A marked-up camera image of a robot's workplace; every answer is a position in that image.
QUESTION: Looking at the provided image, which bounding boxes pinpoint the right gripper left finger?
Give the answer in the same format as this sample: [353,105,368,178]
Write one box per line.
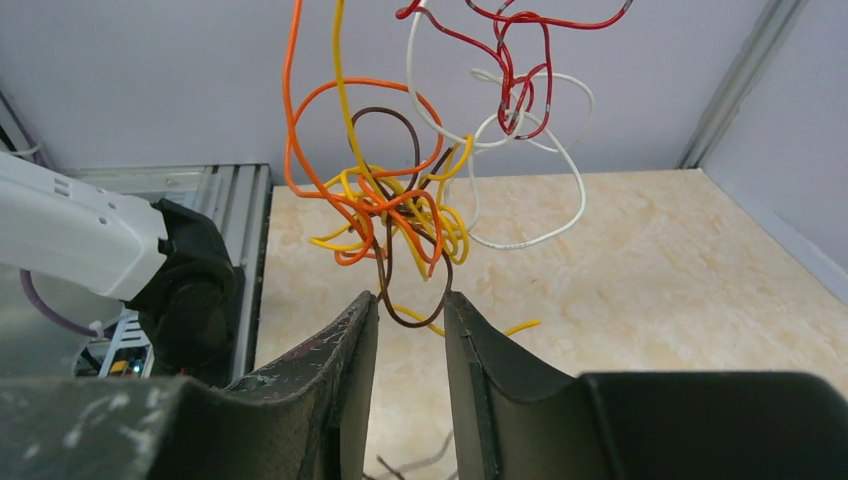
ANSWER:
[1,292,378,479]

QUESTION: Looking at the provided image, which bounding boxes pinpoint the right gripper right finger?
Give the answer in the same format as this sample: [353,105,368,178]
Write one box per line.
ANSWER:
[444,292,847,479]

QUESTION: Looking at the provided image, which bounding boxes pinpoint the cable bundle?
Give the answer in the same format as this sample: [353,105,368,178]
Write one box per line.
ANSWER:
[282,0,636,339]

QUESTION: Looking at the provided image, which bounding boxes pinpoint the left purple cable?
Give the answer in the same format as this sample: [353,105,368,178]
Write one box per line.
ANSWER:
[18,268,107,340]

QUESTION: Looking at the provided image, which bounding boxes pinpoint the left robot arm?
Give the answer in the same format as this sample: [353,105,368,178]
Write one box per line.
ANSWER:
[1,152,241,375]

